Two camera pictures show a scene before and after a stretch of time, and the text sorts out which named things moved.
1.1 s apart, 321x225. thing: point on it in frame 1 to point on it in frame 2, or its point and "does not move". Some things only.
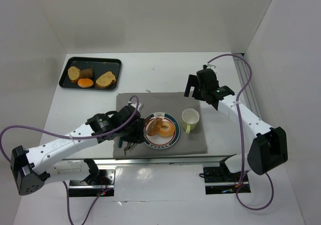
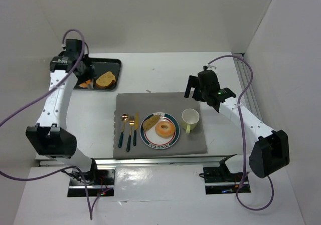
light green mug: (190, 118) does not move
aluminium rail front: (195, 161) does not move
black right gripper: (196, 85) does not move
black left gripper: (135, 131) to (88, 72)
